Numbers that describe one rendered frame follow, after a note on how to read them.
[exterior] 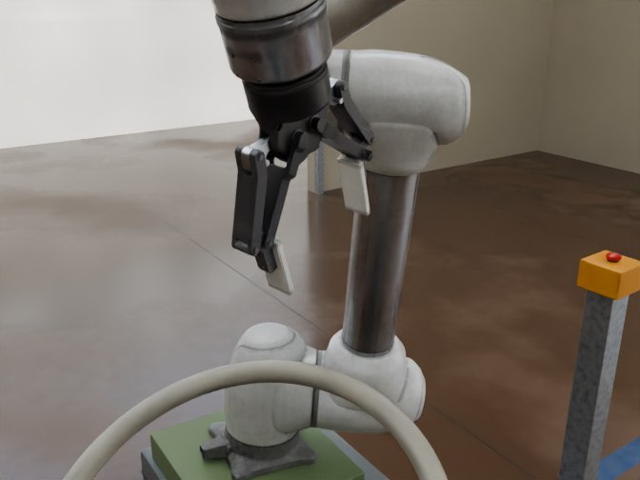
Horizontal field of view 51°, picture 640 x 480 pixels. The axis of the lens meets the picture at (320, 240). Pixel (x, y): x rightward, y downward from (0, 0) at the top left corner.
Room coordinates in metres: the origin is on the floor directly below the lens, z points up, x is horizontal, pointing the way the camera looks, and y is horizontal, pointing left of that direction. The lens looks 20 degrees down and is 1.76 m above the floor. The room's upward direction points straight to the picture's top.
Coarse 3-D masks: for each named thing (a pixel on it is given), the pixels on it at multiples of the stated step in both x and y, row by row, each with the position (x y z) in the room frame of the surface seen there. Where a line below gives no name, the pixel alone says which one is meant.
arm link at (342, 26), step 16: (336, 0) 0.74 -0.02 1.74; (352, 0) 0.73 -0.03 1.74; (368, 0) 0.71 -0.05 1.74; (384, 0) 0.71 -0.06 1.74; (400, 0) 0.70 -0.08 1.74; (336, 16) 0.75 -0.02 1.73; (352, 16) 0.74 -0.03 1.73; (368, 16) 0.73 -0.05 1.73; (336, 32) 0.76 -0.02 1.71; (352, 32) 0.77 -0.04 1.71
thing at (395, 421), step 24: (192, 384) 0.78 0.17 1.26; (216, 384) 0.79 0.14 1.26; (240, 384) 0.79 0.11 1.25; (312, 384) 0.77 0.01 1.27; (336, 384) 0.75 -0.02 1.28; (360, 384) 0.75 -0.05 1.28; (144, 408) 0.76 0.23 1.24; (168, 408) 0.77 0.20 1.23; (360, 408) 0.73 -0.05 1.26; (384, 408) 0.71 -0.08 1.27; (120, 432) 0.73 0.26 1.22; (408, 432) 0.67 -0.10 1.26; (96, 456) 0.70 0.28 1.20; (408, 456) 0.66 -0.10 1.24; (432, 456) 0.64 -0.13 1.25
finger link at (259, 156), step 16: (240, 144) 0.58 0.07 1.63; (240, 160) 0.57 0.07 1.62; (256, 160) 0.56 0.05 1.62; (240, 176) 0.57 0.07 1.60; (256, 176) 0.56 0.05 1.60; (240, 192) 0.57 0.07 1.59; (256, 192) 0.56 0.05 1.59; (240, 208) 0.57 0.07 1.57; (256, 208) 0.56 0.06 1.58; (240, 224) 0.57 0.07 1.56; (256, 224) 0.56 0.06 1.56; (256, 240) 0.57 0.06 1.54
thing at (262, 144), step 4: (264, 136) 0.59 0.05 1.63; (268, 136) 0.59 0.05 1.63; (260, 140) 0.58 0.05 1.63; (264, 140) 0.58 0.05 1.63; (268, 140) 0.58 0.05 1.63; (252, 144) 0.58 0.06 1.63; (256, 144) 0.58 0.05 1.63; (260, 144) 0.57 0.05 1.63; (264, 144) 0.58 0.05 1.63; (268, 144) 0.58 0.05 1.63; (244, 148) 0.57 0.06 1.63; (248, 148) 0.57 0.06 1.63; (252, 148) 0.57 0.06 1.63; (256, 148) 0.57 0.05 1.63; (260, 148) 0.57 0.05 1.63; (264, 148) 0.58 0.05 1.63; (268, 148) 0.58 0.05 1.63; (244, 152) 0.56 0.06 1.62; (248, 152) 0.56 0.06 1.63; (264, 152) 0.58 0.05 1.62; (244, 156) 0.56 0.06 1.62; (248, 156) 0.56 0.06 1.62; (244, 160) 0.57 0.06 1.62; (248, 160) 0.56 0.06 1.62; (268, 160) 0.57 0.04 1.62; (244, 164) 0.57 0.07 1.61; (248, 164) 0.56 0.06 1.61; (268, 164) 0.57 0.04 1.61; (244, 168) 0.57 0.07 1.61; (248, 168) 0.57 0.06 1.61
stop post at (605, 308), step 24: (600, 264) 1.64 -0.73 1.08; (624, 264) 1.64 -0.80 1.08; (600, 288) 1.62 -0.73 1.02; (624, 288) 1.59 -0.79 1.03; (600, 312) 1.63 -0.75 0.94; (624, 312) 1.65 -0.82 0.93; (600, 336) 1.62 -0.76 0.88; (576, 360) 1.67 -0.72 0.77; (600, 360) 1.61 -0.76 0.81; (576, 384) 1.66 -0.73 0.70; (600, 384) 1.61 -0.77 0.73; (576, 408) 1.65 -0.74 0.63; (600, 408) 1.62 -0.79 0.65; (576, 432) 1.64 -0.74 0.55; (600, 432) 1.64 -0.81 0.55; (576, 456) 1.63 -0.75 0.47; (600, 456) 1.65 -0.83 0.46
